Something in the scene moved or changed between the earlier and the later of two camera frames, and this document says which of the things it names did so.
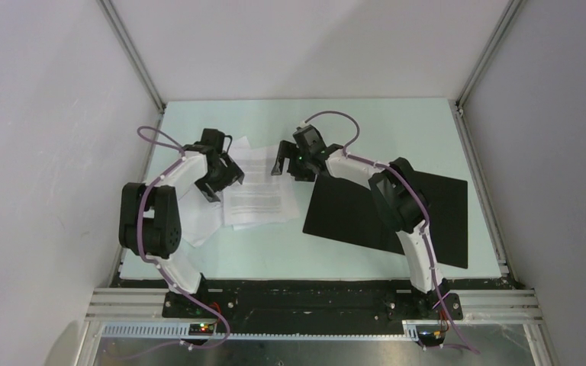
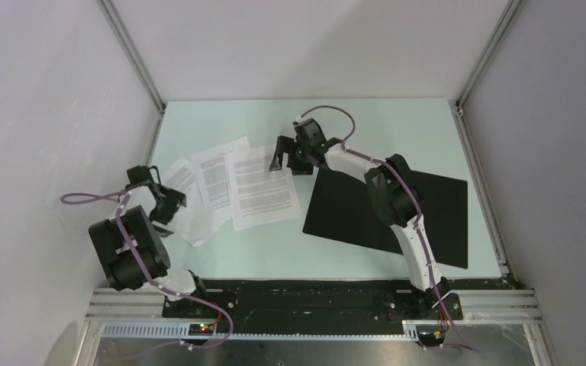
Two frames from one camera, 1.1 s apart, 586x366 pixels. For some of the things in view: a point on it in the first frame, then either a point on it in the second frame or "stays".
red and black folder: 342,210 stays
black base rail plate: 269,302 stays
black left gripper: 232,173 -> 173,200
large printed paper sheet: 262,197 stays
